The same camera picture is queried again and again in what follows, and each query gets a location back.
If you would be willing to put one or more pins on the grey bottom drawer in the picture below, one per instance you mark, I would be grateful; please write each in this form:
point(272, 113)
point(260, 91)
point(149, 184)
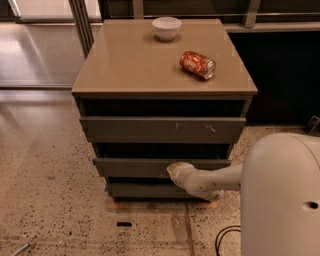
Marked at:
point(136, 190)

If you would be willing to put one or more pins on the grey window frame post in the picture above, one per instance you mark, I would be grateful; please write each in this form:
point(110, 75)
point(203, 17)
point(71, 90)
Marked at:
point(81, 19)

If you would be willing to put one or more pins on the grey metal rod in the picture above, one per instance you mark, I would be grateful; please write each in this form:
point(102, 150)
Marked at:
point(21, 249)

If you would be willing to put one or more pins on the grey top drawer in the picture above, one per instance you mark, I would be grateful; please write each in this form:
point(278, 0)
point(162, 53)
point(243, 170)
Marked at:
point(185, 130)

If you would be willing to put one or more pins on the red soda can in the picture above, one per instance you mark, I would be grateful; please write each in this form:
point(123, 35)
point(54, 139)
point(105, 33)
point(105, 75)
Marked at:
point(198, 64)

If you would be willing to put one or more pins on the white ceramic bowl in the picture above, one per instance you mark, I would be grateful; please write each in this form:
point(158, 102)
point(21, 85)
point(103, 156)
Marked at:
point(166, 28)

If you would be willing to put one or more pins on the dark wall device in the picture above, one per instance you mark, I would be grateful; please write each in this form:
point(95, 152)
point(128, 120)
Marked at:
point(313, 126)

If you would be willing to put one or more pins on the grey drawer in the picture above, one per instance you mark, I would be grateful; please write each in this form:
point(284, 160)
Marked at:
point(149, 168)
point(185, 130)
point(136, 190)

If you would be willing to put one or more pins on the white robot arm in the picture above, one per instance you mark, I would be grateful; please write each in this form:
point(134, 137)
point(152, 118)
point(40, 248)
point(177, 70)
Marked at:
point(279, 186)

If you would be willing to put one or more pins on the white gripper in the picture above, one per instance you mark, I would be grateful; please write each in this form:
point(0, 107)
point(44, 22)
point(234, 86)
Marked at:
point(180, 172)

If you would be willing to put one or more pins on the black floor socket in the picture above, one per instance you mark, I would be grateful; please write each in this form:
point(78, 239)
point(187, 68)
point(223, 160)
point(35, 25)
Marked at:
point(124, 224)

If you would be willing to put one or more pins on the grey drawer cabinet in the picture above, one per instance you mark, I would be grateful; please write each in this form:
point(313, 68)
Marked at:
point(131, 73)

